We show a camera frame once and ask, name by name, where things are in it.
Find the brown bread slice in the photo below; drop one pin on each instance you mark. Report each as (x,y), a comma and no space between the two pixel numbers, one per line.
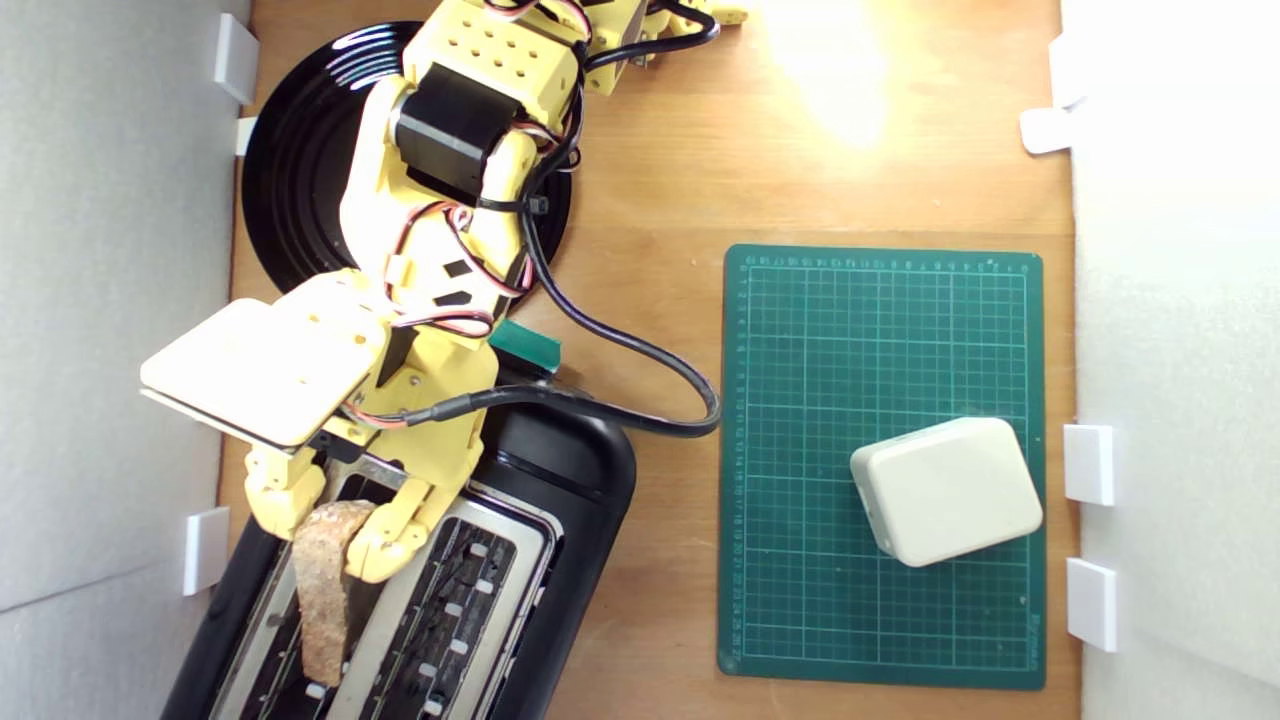
(325,600)

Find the black two-slot toaster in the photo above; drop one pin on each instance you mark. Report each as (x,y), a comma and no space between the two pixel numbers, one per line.
(560,500)

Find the black round plate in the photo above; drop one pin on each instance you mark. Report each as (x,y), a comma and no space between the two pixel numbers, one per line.
(300,170)

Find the green cutting mat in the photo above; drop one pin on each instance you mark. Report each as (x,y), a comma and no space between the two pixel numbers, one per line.
(800,400)

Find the white rounded block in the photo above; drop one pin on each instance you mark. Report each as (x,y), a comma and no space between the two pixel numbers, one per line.
(945,490)

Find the white wall clip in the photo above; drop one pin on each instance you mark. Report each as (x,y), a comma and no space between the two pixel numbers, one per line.
(245,135)
(205,550)
(1090,605)
(1045,130)
(1088,465)
(1060,70)
(235,60)

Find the yellow flat camera housing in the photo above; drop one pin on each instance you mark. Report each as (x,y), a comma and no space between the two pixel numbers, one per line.
(260,360)

